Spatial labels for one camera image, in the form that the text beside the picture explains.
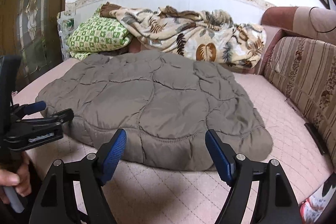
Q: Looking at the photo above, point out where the grey-brown quilted puffer jacket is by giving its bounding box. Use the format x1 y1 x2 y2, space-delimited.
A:
37 51 273 171

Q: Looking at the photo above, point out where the person's left hand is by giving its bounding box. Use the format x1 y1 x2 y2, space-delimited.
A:
1 152 31 197

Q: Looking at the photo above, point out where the green white checkered quilt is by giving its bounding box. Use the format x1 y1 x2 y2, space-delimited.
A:
67 8 133 60

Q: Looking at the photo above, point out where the white floral bed skirt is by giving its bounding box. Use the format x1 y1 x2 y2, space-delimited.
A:
299 173 335 223

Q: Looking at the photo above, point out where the wooden door with glass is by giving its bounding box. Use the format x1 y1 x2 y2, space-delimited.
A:
1 0 65 91

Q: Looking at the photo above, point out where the striped floral back cushion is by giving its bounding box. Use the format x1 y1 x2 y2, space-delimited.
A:
264 37 335 160

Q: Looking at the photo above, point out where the leaf-patterned beige blanket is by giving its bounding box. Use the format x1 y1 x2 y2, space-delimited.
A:
100 3 266 69

